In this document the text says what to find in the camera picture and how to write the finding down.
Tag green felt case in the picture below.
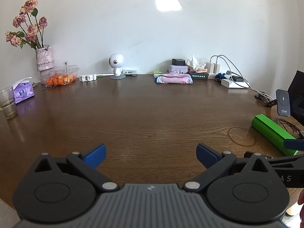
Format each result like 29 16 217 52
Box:
252 114 298 156

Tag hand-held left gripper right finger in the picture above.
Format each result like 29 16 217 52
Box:
183 143 272 193

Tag clear plastic fruit container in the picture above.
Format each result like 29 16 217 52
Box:
40 65 80 87

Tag dried rose bouquet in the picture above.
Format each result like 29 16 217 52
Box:
5 0 48 50

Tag purple tissue pack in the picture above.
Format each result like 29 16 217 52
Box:
12 77 35 104

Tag white plastic clip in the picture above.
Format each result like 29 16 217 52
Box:
79 74 97 82

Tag pink textured vase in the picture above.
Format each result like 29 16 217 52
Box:
35 45 55 72

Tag black wireless charger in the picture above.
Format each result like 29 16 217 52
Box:
275 89 292 117

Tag grey charging cable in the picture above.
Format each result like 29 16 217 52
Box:
216 56 273 101

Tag printed tin box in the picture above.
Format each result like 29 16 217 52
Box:
168 64 189 74

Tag black chair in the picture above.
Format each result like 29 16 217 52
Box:
287 70 304 123

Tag white power strip with chargers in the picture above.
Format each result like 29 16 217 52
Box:
210 55 273 100

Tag white robot figurine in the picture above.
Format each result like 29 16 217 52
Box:
109 53 127 80

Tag thin black wires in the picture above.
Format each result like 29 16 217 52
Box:
273 117 304 139

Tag clear drinking glass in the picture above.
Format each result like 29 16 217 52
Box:
0 86 18 120

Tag pink blue mesh underwear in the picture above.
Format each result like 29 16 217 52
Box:
154 73 193 85

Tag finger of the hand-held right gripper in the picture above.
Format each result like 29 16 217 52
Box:
284 138 304 151
244 150 304 169

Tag person's right hand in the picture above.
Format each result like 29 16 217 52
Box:
298 189 304 221

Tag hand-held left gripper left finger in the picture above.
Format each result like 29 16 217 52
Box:
34 144 120 192

